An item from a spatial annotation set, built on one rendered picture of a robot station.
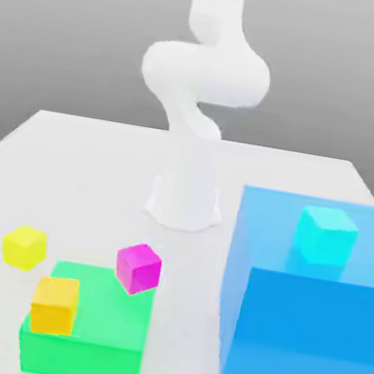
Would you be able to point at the large blue box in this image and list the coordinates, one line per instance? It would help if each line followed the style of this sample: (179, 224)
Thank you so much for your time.
(309, 317)

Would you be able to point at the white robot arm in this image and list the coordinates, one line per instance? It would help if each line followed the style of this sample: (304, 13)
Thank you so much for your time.
(206, 73)

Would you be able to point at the large green box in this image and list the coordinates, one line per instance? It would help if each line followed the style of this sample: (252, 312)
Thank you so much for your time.
(98, 347)

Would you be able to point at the small orange cube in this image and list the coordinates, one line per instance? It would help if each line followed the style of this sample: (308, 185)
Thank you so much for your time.
(53, 308)

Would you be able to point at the small yellow cube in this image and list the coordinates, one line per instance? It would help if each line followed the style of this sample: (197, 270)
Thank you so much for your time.
(24, 247)

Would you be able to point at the small magenta cube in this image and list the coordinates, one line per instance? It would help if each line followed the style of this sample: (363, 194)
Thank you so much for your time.
(137, 269)

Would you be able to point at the small cyan cube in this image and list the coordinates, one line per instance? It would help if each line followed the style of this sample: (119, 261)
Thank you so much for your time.
(324, 237)

